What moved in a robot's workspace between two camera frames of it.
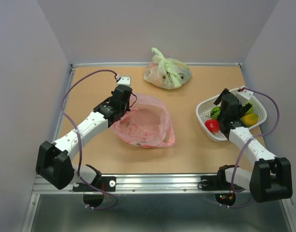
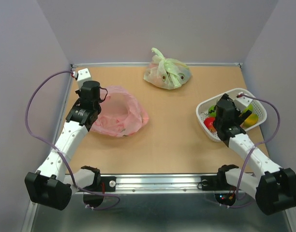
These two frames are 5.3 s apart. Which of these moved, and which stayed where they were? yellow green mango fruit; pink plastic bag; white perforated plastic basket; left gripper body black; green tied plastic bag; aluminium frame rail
Moved: left gripper body black; pink plastic bag
Stayed: yellow green mango fruit; white perforated plastic basket; aluminium frame rail; green tied plastic bag
